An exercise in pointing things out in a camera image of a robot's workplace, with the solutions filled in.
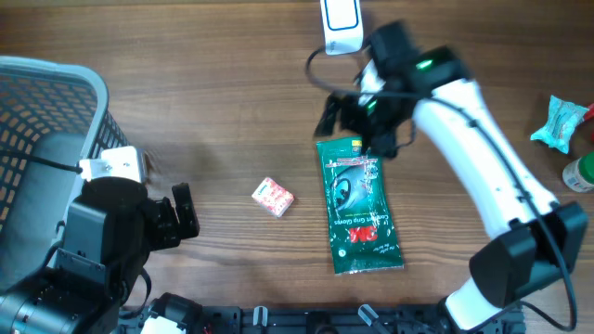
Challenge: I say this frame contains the red white small box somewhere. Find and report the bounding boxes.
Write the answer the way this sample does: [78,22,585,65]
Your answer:
[252,177,295,218]

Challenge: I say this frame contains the green 3M gloves packet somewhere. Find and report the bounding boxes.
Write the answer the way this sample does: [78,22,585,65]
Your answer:
[316,137,404,275]

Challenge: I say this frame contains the teal wet wipes pack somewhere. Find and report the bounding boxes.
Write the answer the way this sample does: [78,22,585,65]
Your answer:
[530,96,588,154]

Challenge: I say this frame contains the green lid small jar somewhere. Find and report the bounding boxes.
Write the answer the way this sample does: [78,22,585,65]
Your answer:
[562,152,593,193]

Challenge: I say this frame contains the red tube with green cap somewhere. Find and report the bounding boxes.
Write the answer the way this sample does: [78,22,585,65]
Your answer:
[583,104,594,122]

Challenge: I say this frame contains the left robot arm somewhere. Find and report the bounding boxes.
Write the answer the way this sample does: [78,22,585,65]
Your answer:
[1,177,200,333]

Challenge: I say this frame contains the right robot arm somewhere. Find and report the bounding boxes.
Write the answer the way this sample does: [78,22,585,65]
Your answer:
[309,21,588,333]

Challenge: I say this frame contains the white barcode scanner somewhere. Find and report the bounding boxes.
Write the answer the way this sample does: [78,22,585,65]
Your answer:
[319,0,364,56]

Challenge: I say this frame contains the grey plastic mesh basket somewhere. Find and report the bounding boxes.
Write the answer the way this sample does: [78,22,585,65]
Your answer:
[1,56,131,289]

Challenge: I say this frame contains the black right camera cable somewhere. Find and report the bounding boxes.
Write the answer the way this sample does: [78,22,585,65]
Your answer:
[304,45,579,333]

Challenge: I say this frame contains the black camera cable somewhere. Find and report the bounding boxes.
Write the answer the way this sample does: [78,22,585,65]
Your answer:
[304,45,579,333]
[0,148,84,175]

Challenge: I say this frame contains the black left camera cable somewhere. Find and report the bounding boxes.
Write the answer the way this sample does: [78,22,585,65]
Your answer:
[0,148,84,175]

